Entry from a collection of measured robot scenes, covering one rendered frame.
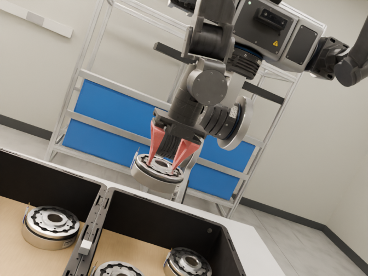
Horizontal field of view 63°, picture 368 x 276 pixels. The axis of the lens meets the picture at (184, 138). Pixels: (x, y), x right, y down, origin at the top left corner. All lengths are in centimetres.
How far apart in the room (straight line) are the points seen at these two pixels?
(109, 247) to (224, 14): 51
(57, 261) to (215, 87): 42
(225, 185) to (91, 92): 138
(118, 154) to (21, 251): 194
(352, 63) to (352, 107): 324
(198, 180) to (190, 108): 214
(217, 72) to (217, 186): 229
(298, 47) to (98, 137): 180
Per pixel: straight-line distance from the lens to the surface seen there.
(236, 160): 269
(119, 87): 240
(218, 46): 55
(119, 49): 325
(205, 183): 269
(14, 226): 69
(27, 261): 62
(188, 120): 55
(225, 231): 75
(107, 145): 251
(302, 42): 108
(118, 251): 70
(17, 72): 346
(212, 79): 48
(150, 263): 71
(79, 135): 251
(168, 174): 58
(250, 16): 101
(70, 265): 48
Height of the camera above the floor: 123
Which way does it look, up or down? 12 degrees down
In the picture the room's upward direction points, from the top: 24 degrees clockwise
